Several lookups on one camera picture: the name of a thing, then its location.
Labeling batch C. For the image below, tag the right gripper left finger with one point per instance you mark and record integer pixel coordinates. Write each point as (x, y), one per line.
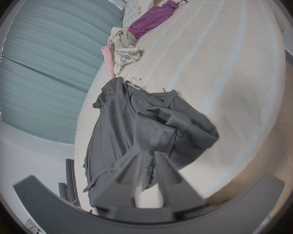
(119, 191)

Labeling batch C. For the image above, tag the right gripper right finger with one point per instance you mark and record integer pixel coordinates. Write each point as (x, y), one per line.
(178, 191)

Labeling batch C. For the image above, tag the black T-shirt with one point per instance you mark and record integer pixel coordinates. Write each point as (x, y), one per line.
(117, 130)

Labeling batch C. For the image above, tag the black chest of drawers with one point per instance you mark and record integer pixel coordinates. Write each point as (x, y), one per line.
(69, 179)

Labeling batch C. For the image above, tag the bed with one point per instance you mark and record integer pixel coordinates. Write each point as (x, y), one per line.
(210, 69)

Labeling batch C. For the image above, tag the blue-green curtain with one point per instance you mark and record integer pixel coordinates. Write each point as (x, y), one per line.
(39, 82)

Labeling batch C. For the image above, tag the pink garment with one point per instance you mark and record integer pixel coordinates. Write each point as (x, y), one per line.
(107, 55)

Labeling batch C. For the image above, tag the white printed garment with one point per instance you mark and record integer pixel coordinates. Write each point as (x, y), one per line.
(123, 45)

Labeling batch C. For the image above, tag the purple garment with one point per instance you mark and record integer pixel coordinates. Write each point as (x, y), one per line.
(151, 21)

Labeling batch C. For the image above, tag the white printed pillow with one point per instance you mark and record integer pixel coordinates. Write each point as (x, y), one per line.
(136, 11)

